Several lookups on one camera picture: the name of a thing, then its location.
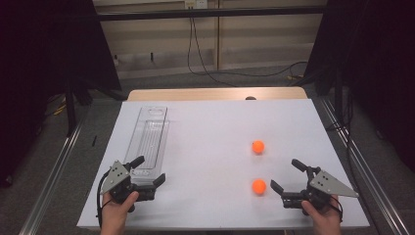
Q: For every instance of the aluminium floor rail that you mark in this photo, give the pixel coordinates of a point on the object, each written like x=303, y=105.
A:
x=49, y=189
x=375, y=192

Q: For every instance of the black metal stand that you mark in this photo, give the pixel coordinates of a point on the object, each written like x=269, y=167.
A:
x=70, y=111

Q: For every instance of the person's right hand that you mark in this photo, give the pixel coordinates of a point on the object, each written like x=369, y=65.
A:
x=323, y=218

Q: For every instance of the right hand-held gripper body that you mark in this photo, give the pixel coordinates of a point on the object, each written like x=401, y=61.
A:
x=321, y=191

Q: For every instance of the orange ball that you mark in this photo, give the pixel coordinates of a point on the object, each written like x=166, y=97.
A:
x=259, y=187
x=258, y=147

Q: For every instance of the black curtain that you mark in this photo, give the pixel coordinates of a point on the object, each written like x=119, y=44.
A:
x=375, y=49
x=49, y=49

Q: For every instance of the wooden table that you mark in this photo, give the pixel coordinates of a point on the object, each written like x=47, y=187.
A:
x=195, y=94

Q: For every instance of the white table board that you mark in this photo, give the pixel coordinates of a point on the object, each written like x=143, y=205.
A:
x=212, y=124

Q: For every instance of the black horizontal bar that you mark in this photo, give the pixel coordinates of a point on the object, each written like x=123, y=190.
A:
x=195, y=13

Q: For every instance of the clear plastic bin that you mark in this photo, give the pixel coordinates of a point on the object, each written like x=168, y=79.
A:
x=150, y=143

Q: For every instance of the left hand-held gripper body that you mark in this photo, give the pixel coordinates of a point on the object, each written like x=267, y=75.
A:
x=119, y=187

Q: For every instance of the person's left hand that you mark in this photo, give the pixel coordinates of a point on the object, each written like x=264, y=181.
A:
x=115, y=212

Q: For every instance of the white wall outlet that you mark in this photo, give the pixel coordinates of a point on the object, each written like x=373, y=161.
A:
x=195, y=3

